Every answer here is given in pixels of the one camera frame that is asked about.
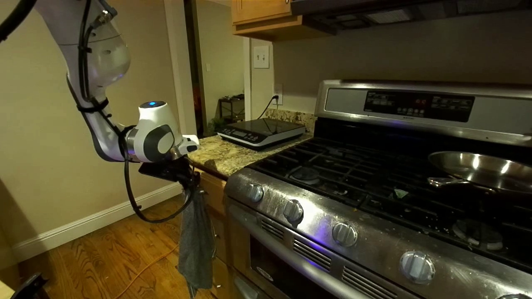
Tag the stainless steel gas stove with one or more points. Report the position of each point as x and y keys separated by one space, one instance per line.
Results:
x=387 y=233

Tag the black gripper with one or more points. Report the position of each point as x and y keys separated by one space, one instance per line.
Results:
x=166 y=168

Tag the stainless steel microwave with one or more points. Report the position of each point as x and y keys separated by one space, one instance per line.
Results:
x=415 y=13

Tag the black clamp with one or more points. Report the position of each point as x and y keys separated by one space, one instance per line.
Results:
x=28 y=286

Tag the white wall outlet plate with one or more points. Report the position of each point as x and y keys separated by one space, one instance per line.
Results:
x=261 y=55

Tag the light wooden knife drawer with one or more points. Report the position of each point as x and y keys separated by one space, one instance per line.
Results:
x=213 y=193

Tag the granite countertop with cooktop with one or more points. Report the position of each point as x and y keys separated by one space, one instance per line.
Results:
x=233 y=158

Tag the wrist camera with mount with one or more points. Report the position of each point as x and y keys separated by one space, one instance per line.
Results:
x=189 y=143

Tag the silver stove knob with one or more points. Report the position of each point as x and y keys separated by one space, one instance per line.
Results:
x=254 y=193
x=344 y=233
x=417 y=266
x=292 y=211

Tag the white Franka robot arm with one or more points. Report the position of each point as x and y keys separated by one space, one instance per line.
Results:
x=149 y=118

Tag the grey knitted cloth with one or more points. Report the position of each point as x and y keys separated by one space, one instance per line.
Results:
x=196 y=242

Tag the dark metal rack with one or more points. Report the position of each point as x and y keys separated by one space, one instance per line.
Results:
x=231 y=108

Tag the wooden base cabinet with knife drawer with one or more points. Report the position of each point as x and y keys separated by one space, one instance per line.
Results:
x=218 y=242

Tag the white wall outlet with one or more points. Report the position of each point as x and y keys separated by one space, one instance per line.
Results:
x=276 y=98

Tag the black electronic box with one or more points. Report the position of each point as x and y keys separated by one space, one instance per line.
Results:
x=259 y=131

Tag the steel frying pan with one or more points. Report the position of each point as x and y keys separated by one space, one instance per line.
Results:
x=482 y=168

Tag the wide wooden wall cabinet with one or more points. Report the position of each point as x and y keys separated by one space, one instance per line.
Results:
x=259 y=10

